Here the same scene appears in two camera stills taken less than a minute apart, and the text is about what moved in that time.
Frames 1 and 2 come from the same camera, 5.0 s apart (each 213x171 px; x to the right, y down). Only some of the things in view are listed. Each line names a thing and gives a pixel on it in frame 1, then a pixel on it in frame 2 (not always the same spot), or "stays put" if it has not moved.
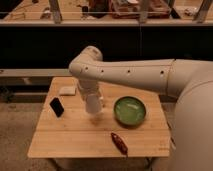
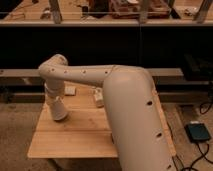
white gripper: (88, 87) -> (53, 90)
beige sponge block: (68, 90) stays put
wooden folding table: (132, 123) stays put
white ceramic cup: (93, 103) -> (59, 109)
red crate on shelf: (140, 9) stays put
